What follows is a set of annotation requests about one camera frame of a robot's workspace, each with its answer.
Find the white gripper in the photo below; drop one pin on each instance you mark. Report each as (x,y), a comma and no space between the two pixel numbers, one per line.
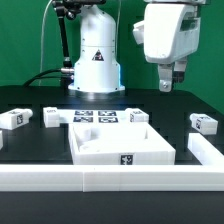
(169,32)

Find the white square table top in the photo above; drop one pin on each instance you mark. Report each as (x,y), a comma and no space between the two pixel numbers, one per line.
(118,144)

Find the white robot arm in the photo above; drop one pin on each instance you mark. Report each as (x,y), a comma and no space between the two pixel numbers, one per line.
(97,71)

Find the white marker base sheet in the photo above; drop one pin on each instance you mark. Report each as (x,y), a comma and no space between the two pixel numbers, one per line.
(92,116)

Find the white right fence wall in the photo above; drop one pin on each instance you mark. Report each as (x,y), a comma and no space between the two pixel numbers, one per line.
(204,151)

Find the white fence wall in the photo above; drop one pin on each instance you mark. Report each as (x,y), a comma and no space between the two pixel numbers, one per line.
(204,151)
(92,178)

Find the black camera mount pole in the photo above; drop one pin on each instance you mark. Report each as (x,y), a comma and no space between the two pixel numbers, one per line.
(69,9)

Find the white front fence wall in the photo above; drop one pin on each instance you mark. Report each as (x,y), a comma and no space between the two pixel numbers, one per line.
(92,178)

